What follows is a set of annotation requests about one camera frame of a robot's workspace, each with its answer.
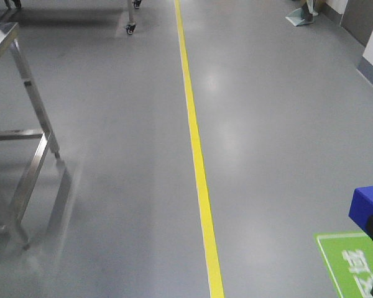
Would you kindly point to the steel cart leg caster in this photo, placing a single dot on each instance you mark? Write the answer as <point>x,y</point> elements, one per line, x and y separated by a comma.
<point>132,5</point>

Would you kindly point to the green dustpan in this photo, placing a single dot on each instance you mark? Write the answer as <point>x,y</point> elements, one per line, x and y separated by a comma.
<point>304,15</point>

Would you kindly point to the green floor sign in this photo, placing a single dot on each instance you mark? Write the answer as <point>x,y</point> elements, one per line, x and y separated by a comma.
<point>348,257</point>

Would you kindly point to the blue block part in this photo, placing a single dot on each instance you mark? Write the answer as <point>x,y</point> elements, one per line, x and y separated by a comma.
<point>361,208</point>

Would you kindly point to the stainless steel table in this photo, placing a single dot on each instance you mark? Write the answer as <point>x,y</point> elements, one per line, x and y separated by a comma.
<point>12,213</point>

